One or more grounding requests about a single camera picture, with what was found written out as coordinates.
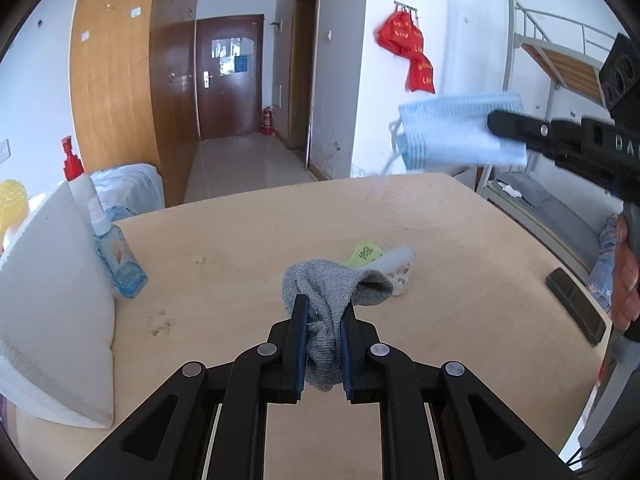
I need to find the white paper notice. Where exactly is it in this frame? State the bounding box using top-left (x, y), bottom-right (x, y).
top-left (212, 37), bottom-right (242, 58)

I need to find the red pump bottle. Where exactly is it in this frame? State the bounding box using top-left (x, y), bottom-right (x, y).
top-left (61, 136), bottom-right (103, 233)

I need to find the grey sock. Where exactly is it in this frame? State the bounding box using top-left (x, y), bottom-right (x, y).
top-left (281, 259), bottom-right (395, 393)

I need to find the red plastic bag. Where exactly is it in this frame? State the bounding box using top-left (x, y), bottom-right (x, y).
top-left (405, 55), bottom-right (436, 93)
top-left (376, 12), bottom-right (425, 56)

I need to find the black phone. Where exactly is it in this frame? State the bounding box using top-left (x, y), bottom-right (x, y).
top-left (546, 267), bottom-right (607, 345)

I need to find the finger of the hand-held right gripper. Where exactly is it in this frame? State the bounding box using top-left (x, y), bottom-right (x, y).
top-left (486, 109), bottom-right (586, 161)

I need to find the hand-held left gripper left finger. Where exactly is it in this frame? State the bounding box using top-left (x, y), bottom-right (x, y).
top-left (65, 294), bottom-right (308, 480)

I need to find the yellow foam fruit net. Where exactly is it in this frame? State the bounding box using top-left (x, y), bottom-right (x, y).
top-left (0, 180), bottom-right (32, 241)

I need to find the blue face mask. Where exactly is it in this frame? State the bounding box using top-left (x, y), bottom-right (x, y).
top-left (385, 91), bottom-right (529, 176)

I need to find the wooden wardrobe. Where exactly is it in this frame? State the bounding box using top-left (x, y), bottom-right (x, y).
top-left (70, 0), bottom-right (203, 201)

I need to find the brown entrance door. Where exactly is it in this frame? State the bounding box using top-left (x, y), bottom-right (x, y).
top-left (195, 14), bottom-right (265, 141)

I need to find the brown side door frame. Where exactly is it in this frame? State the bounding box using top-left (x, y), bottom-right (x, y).
top-left (289, 0), bottom-right (323, 168)

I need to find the white foam box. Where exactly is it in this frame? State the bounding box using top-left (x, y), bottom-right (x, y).
top-left (0, 180), bottom-right (117, 428)

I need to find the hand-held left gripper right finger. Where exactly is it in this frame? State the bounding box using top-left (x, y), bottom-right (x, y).
top-left (341, 305), bottom-right (576, 480)

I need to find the grey bedding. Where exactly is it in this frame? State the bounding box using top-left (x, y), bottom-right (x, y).
top-left (492, 172), bottom-right (606, 266)

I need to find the blue spray bottle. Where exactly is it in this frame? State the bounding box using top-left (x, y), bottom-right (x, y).
top-left (86, 195), bottom-right (149, 298)

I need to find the metal bunk bed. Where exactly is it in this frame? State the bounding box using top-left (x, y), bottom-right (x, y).
top-left (475, 0), bottom-right (626, 291)

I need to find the green tissue packet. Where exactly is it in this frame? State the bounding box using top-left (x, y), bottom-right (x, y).
top-left (348, 244), bottom-right (416, 297)

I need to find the person's right hand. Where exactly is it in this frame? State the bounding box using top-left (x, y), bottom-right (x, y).
top-left (611, 212), bottom-right (640, 333)

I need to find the floral printed bed sheet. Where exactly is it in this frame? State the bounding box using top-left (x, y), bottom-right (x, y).
top-left (585, 212), bottom-right (621, 316)

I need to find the light blue cloth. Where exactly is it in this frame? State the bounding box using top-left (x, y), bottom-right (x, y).
top-left (90, 162), bottom-right (166, 221)

